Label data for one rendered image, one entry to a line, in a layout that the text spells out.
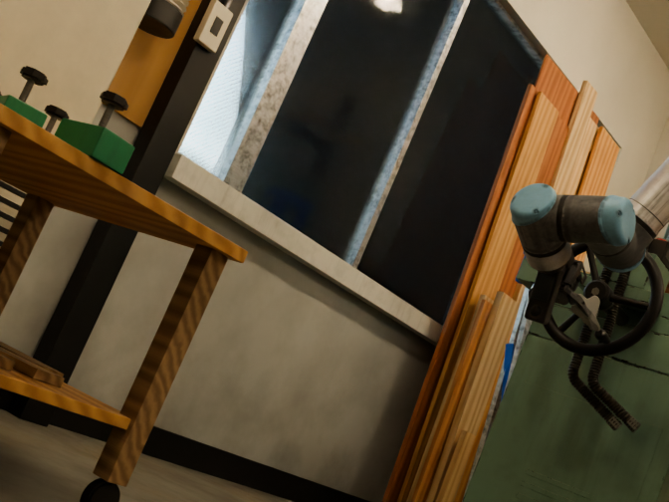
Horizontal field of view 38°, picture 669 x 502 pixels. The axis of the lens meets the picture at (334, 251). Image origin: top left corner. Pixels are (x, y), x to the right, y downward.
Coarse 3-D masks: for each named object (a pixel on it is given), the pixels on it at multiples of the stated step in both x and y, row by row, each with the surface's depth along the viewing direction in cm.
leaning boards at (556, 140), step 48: (528, 96) 407; (576, 96) 443; (528, 144) 407; (576, 144) 442; (576, 192) 453; (480, 240) 396; (480, 288) 395; (480, 336) 383; (432, 384) 385; (480, 384) 382; (432, 432) 378; (480, 432) 392; (432, 480) 373
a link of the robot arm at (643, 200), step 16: (656, 176) 190; (640, 192) 191; (656, 192) 189; (640, 208) 189; (656, 208) 188; (640, 224) 189; (656, 224) 189; (640, 240) 189; (608, 256) 187; (624, 256) 188; (640, 256) 193
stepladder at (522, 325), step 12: (528, 300) 334; (516, 324) 335; (528, 324) 332; (516, 336) 333; (516, 348) 330; (504, 360) 332; (516, 360) 328; (504, 372) 330; (504, 384) 328; (492, 408) 327; (492, 420) 326; (480, 444) 325; (468, 480) 322
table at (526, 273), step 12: (528, 264) 256; (528, 276) 255; (588, 276) 236; (528, 288) 262; (576, 288) 247; (612, 288) 231; (636, 288) 228; (636, 300) 227; (648, 300) 226; (660, 312) 233
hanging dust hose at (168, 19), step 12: (156, 0) 254; (168, 0) 255; (180, 0) 258; (156, 12) 254; (168, 12) 256; (180, 12) 260; (144, 24) 262; (156, 24) 258; (168, 24) 257; (156, 36) 268; (168, 36) 263
